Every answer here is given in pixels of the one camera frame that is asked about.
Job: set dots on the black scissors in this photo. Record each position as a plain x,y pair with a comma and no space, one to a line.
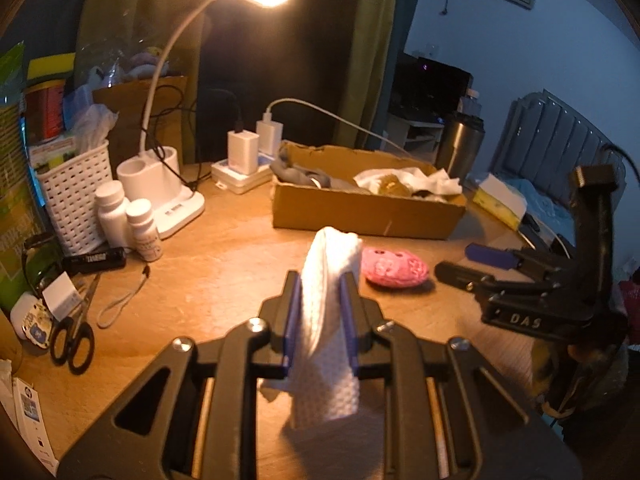
80,345

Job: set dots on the brown plush toy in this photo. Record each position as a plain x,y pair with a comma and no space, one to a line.
390,185

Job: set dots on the white paper tag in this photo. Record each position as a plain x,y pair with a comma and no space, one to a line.
62,295

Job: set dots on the red can with yellow lid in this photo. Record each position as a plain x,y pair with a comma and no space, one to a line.
47,105

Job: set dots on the white waffle cloth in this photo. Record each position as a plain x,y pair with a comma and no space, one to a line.
325,280
435,182

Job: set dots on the black monitor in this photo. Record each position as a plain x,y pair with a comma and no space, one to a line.
430,90

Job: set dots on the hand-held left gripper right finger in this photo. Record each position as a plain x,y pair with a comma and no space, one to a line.
350,330

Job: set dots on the small white pill bottle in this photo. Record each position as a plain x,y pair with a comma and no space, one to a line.
143,232

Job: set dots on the large white pill bottle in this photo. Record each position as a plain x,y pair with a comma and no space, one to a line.
112,215

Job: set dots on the white woven basket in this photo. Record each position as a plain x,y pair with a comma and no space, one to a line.
75,200

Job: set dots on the pastel soft toys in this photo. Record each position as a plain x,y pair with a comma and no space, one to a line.
142,62

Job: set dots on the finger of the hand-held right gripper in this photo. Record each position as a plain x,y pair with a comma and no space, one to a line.
490,255
460,274

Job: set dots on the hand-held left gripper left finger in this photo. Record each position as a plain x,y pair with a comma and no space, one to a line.
291,332

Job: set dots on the white desk lamp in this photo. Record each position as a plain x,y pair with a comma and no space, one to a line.
160,195

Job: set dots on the green printed bag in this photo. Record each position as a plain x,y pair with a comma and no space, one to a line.
12,185

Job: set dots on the yellow sponge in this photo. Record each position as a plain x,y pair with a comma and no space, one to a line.
500,200

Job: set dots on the pink patterned plush toy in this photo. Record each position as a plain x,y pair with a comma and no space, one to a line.
395,267

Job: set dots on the grey padded headboard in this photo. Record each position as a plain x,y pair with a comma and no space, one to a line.
550,145

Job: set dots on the clear plastic bag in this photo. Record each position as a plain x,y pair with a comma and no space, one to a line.
90,120

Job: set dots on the tall cardboard box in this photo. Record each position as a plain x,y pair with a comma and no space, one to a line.
125,120

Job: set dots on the teal curtain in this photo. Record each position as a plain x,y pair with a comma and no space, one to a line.
402,25

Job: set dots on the light blue bedding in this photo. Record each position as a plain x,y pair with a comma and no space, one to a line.
545,205

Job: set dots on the white power strip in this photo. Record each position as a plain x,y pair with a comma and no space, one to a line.
235,182

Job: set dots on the white printed paper tags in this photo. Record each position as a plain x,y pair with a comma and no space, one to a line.
30,410

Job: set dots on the steel tumbler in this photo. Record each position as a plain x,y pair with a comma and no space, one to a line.
457,150

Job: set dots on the grey sock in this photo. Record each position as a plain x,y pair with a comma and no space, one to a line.
300,175

